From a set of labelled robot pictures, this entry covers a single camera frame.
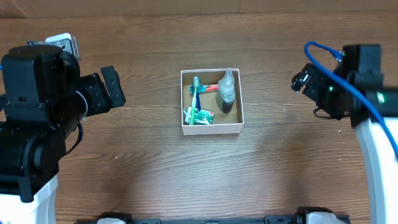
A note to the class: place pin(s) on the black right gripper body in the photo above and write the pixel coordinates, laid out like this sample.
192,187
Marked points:
325,91

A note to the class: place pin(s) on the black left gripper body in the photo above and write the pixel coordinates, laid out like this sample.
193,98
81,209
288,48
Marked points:
97,101

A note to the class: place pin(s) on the green toothbrush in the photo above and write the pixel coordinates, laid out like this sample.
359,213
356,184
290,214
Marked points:
196,84

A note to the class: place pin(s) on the teal toothpaste tube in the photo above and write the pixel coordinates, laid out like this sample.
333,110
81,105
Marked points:
203,88

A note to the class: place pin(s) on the green soap packet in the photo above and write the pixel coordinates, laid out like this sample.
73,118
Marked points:
202,117

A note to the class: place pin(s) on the clear dark liquid bottle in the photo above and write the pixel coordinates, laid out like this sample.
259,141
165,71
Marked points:
226,95

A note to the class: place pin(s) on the blue disposable razor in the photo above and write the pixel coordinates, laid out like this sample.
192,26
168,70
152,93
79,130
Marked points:
198,104

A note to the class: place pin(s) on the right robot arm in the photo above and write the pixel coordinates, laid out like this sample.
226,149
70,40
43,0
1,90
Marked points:
348,83

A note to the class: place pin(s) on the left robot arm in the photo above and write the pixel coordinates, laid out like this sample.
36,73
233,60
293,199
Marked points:
45,100

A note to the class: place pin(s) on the white cardboard box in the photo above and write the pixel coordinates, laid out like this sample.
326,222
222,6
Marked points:
223,123

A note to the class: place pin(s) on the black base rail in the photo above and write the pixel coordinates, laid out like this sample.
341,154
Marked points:
310,218

